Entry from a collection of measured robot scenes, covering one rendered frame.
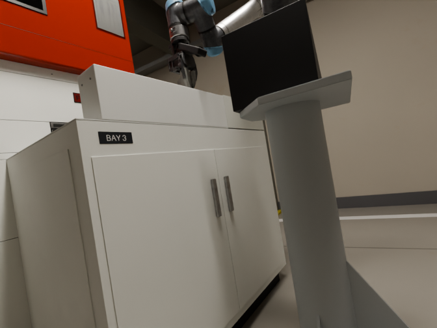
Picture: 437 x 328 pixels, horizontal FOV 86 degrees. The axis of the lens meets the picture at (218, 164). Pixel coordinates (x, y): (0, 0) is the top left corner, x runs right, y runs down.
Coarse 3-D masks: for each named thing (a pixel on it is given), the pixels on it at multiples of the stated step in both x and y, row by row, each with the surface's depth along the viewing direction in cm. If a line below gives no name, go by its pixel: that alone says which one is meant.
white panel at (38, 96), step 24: (0, 72) 93; (24, 72) 99; (48, 72) 106; (0, 96) 92; (24, 96) 98; (48, 96) 105; (72, 96) 113; (0, 120) 91; (24, 120) 97; (48, 120) 103; (0, 144) 90; (24, 144) 95
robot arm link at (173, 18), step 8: (168, 0) 91; (176, 0) 90; (168, 8) 91; (176, 8) 90; (168, 16) 91; (176, 16) 90; (184, 16) 90; (168, 24) 92; (176, 24) 90; (184, 24) 91
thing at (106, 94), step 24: (96, 72) 58; (120, 72) 64; (96, 96) 58; (120, 96) 63; (144, 96) 69; (168, 96) 76; (192, 96) 86; (216, 96) 98; (120, 120) 62; (144, 120) 68; (168, 120) 75; (192, 120) 84; (216, 120) 95
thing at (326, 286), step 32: (288, 96) 57; (320, 96) 62; (288, 128) 65; (320, 128) 65; (288, 160) 66; (320, 160) 64; (288, 192) 67; (320, 192) 64; (288, 224) 69; (320, 224) 63; (320, 256) 64; (320, 288) 64; (352, 288) 66; (320, 320) 64; (352, 320) 65; (384, 320) 63
